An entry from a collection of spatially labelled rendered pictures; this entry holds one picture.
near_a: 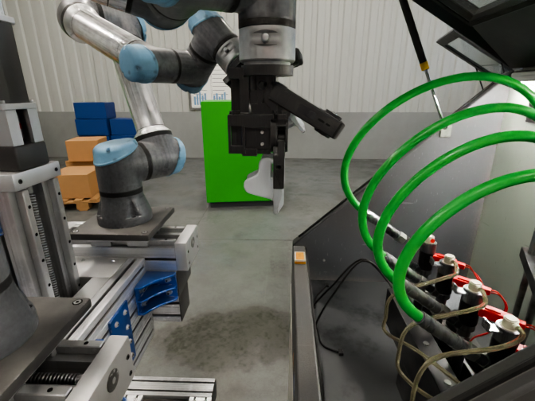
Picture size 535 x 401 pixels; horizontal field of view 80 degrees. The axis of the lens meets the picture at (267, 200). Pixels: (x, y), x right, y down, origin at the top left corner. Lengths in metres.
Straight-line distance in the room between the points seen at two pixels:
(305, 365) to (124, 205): 0.63
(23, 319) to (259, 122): 0.46
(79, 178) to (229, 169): 1.85
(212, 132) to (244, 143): 3.45
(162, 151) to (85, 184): 3.57
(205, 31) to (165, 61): 0.11
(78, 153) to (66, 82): 3.55
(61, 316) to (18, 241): 0.21
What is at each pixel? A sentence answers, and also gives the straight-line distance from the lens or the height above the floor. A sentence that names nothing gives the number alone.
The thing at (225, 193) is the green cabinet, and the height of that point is 0.19.
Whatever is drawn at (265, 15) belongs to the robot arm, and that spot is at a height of 1.48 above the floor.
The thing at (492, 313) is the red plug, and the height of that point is 1.10.
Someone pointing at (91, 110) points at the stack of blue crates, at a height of 1.08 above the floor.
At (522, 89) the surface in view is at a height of 1.40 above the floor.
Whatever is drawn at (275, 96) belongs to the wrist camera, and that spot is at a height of 1.39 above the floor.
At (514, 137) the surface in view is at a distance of 0.51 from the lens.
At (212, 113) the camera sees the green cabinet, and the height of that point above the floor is 1.17.
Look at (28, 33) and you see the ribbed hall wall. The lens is 8.81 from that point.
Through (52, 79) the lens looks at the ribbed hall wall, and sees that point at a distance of 8.57.
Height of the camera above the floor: 1.40
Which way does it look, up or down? 19 degrees down
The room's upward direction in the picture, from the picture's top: straight up
